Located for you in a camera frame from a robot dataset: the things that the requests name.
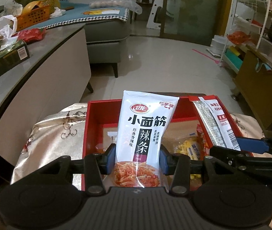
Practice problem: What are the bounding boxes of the waffle snack packet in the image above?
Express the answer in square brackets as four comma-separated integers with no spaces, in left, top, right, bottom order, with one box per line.
[173,135,200,160]

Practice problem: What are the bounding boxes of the red white snack packet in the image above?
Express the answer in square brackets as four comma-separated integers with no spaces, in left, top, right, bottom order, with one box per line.
[192,97,241,151]

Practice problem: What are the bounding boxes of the white spicy strips packet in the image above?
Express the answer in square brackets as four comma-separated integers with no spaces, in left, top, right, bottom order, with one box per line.
[112,90,179,187]

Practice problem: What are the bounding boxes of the brown tofu snack packet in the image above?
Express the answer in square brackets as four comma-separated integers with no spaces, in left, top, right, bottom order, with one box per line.
[95,143,108,154]

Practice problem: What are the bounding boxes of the red candy bag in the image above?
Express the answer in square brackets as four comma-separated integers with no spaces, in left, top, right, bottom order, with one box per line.
[196,124,209,160]

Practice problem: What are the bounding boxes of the red cardboard box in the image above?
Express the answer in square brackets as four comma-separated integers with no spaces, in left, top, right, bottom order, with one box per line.
[81,95,254,192]

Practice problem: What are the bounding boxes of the floral beige tablecloth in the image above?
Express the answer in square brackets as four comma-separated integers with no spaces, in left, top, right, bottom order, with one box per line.
[10,102,272,230]

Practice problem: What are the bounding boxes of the wooden cabinet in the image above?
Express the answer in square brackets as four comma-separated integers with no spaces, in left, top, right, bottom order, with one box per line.
[234,46,272,131]

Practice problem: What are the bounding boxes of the grey counter cabinet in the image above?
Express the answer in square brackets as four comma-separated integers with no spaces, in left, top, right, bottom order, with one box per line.
[0,24,91,165]

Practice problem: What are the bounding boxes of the orange plastic bag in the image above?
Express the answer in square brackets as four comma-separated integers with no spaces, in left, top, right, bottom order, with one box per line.
[227,31,250,45]

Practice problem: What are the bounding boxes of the white stacked containers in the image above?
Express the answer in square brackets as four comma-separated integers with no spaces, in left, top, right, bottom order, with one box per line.
[207,35,227,58]

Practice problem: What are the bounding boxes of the grey sofa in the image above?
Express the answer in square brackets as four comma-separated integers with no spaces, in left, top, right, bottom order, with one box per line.
[84,19,131,77]

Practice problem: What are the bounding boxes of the red snack bag on counter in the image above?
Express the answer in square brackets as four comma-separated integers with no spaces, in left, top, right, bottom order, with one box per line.
[13,28,46,44]

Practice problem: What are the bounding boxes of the blue sofa cover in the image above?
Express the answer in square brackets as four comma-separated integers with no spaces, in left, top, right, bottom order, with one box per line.
[28,3,129,29]

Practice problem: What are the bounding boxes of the orange plastic basket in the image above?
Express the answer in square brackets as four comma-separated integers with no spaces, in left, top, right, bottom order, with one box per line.
[17,0,60,32]

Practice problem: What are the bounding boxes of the white perforated board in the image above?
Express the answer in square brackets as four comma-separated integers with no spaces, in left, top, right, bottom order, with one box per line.
[146,0,182,31]

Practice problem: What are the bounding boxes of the white plastic bag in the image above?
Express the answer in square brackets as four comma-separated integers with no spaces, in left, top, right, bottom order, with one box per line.
[0,15,17,39]

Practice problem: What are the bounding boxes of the white wire shelf rack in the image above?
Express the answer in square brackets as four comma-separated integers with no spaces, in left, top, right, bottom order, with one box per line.
[221,0,272,73]

